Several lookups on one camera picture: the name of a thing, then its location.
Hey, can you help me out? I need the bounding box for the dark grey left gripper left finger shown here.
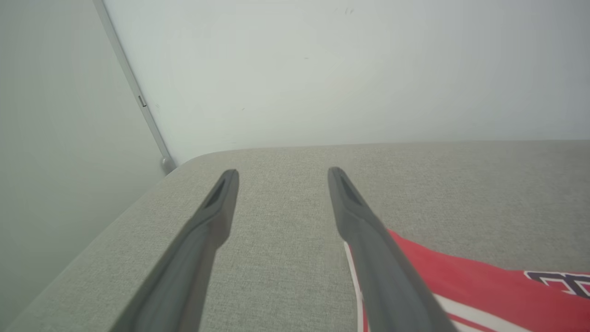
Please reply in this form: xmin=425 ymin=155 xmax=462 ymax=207
xmin=111 ymin=168 xmax=240 ymax=332

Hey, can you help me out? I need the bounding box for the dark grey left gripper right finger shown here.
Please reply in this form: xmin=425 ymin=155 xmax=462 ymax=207
xmin=327 ymin=166 xmax=457 ymax=332

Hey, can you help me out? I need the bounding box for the red and white shirt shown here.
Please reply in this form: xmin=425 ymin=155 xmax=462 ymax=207
xmin=343 ymin=228 xmax=590 ymax=332

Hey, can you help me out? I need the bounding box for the grey wall corner trim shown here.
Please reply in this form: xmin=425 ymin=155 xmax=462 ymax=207
xmin=92 ymin=0 xmax=178 ymax=176

